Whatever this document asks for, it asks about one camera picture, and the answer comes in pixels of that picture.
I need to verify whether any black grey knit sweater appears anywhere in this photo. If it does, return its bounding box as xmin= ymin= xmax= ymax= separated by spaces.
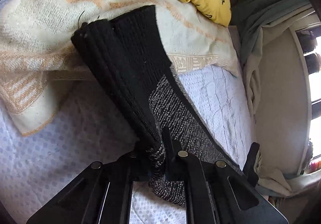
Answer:
xmin=71 ymin=5 xmax=241 ymax=206

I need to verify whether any white quilted bed cover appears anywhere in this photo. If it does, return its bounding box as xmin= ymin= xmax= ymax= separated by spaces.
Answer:
xmin=0 ymin=0 xmax=256 ymax=224

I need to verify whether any beige teal bed sheet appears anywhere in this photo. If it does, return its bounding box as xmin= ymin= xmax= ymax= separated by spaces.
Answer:
xmin=232 ymin=0 xmax=314 ymax=197

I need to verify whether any cream orange patterned blanket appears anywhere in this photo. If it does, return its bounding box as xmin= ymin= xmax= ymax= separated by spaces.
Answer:
xmin=1 ymin=0 xmax=238 ymax=136

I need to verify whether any window with frame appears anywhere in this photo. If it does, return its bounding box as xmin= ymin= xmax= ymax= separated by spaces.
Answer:
xmin=290 ymin=13 xmax=320 ymax=174

